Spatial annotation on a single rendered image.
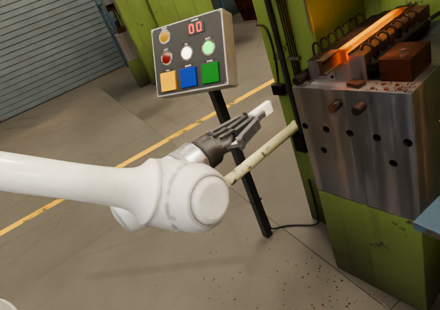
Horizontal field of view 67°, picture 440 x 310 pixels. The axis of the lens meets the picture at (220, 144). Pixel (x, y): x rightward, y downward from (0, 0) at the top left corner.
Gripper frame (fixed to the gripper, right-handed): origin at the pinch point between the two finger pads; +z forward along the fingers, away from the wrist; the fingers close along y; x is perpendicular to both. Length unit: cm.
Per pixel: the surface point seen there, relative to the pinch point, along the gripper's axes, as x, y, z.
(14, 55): 17, -792, 59
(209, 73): 1.1, -43.7, 18.6
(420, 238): -59, 21, 29
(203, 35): 14, -49, 25
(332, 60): 0.1, 0.6, 30.3
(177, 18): -15, -419, 246
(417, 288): -87, 19, 29
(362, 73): -6.1, 6.3, 35.0
